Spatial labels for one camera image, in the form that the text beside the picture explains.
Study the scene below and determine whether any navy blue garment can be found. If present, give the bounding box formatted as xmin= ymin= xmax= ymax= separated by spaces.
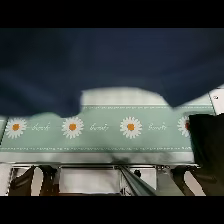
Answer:
xmin=0 ymin=27 xmax=224 ymax=119

